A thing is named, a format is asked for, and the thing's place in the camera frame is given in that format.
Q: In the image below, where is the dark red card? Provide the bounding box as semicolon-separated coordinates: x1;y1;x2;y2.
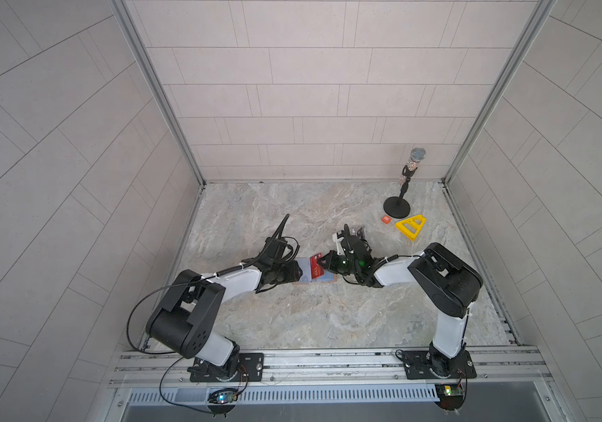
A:
310;253;325;280

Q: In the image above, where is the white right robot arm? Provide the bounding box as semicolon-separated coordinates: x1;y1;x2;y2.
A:
318;226;484;375

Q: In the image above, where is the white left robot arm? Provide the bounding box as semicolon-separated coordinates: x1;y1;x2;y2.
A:
145;235;303;373

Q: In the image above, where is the clear acrylic card stand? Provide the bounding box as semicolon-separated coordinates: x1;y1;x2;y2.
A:
350;226;366;240

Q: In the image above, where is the yellow triangle block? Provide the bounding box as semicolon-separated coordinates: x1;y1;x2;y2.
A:
395;215;427;242

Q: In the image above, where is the black microphone stand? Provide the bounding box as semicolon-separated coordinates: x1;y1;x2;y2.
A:
383;147;427;219

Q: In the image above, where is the left green circuit board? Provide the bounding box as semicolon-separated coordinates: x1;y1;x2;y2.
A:
208;389;239;405

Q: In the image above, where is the white ventilation grille strip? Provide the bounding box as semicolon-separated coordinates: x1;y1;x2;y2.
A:
128;384;440;407

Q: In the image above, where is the right circuit board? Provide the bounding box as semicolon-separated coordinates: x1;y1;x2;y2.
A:
434;384;466;411

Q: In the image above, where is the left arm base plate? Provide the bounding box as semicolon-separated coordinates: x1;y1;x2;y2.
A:
188;353;265;383

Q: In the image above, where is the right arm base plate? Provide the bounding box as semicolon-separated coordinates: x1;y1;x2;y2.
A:
395;347;477;380

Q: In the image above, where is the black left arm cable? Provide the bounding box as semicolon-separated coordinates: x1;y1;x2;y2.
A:
125;281;196;355

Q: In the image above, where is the aluminium mounting rail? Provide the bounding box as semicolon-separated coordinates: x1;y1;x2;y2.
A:
104;346;553;388

